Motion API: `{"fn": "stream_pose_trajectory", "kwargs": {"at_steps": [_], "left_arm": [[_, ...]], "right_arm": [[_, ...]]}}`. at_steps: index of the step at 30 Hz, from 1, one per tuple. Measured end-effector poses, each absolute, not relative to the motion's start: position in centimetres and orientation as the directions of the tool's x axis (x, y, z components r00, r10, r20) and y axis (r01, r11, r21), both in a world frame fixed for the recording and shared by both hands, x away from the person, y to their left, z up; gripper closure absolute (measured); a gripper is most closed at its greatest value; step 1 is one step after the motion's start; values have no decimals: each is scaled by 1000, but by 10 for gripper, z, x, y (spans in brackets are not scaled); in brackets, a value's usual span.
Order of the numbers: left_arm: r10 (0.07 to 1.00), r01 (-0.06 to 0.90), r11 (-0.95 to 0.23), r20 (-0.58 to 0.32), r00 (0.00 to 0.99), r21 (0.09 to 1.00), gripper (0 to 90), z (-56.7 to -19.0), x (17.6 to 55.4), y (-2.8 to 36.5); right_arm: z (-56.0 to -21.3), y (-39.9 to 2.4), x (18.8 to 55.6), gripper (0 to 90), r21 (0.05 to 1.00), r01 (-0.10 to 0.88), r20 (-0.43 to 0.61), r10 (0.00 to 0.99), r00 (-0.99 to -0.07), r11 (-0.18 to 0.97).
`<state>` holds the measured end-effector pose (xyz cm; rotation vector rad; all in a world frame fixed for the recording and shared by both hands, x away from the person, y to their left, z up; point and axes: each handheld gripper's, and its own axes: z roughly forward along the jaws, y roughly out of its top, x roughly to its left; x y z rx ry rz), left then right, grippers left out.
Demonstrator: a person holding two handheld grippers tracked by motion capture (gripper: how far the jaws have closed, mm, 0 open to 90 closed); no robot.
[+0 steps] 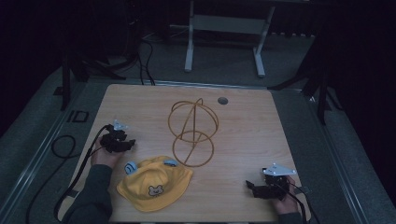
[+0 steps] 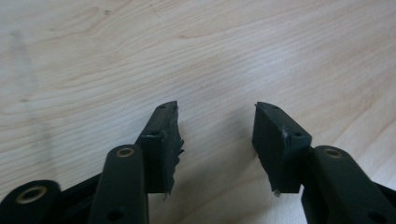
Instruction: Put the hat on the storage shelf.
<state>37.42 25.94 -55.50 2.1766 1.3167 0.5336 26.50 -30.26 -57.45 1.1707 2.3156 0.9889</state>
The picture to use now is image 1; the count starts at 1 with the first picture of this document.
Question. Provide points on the yellow bear bucket hat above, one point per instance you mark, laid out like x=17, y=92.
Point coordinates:
x=154, y=185

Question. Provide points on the person's right hand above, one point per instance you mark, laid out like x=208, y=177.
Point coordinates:
x=288, y=205

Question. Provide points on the white metal desk frame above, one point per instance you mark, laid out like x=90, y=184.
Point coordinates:
x=229, y=24

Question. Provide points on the black metal stand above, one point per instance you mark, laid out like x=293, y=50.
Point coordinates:
x=65, y=81
x=322, y=93

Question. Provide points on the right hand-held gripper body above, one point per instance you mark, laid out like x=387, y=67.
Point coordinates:
x=275, y=186

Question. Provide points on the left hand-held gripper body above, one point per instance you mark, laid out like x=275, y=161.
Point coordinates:
x=112, y=140

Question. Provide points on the grey round table grommet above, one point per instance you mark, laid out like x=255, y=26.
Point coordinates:
x=223, y=100

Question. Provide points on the person's left hand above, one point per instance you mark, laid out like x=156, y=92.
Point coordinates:
x=105, y=158

